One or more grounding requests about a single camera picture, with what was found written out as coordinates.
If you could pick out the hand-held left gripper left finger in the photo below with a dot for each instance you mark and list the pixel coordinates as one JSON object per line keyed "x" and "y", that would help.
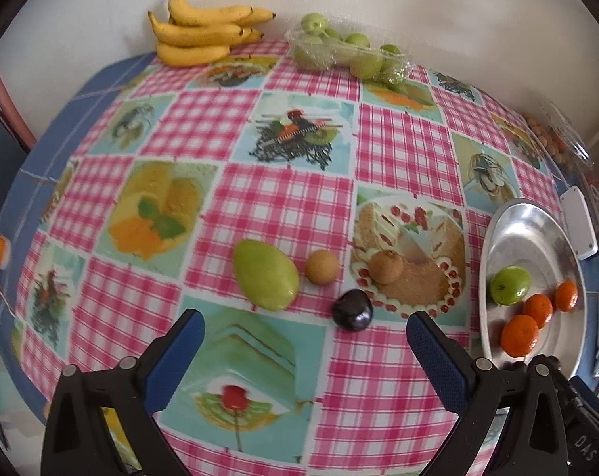
{"x": 173, "y": 364}

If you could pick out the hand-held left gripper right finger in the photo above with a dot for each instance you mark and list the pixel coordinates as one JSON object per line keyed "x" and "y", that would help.
{"x": 438, "y": 364}

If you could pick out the orange tangerine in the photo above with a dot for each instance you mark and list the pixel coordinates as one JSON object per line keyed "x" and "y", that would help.
{"x": 520, "y": 336}
{"x": 538, "y": 310}
{"x": 567, "y": 296}

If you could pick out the round metal plate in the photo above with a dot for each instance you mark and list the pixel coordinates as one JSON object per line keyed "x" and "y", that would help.
{"x": 527, "y": 238}

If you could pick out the clear box of small fruits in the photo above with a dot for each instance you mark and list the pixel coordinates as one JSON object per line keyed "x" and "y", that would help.
{"x": 557, "y": 144}

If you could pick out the dark purple plum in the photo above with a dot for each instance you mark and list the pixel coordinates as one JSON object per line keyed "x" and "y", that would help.
{"x": 352, "y": 310}

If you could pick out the small green fruit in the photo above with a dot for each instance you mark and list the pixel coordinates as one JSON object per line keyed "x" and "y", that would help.
{"x": 510, "y": 285}

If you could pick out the large brown round fruit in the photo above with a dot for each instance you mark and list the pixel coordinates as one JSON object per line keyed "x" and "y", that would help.
{"x": 386, "y": 266}

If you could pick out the large green mango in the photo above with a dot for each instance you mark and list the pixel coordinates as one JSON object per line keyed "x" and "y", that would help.
{"x": 264, "y": 275}

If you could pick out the small brown round fruit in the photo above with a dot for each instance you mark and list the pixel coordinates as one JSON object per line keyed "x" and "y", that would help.
{"x": 322, "y": 267}

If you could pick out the white plastic device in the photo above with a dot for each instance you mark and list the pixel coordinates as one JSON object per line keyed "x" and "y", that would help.
{"x": 579, "y": 223}

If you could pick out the pink furniture edge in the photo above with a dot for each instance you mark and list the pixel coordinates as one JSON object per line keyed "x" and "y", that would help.
{"x": 9, "y": 109}

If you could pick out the clear plastic fruit tray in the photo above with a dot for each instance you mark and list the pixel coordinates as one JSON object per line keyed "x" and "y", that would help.
{"x": 324, "y": 57}

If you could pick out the yellow banana bunch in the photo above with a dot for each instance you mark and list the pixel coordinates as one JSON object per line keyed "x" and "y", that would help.
{"x": 195, "y": 32}

